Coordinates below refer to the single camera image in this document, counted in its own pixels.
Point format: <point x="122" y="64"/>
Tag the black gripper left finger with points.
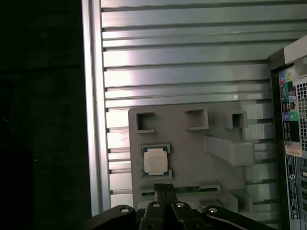
<point x="153" y="215"/>

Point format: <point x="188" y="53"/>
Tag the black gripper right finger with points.
<point x="182" y="215"/>

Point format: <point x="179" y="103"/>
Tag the silver CPU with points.
<point x="155" y="161"/>

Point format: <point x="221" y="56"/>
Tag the grey parts rack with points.
<point x="192" y="163"/>

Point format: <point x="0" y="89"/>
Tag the black open PC case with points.
<point x="292" y="182"/>

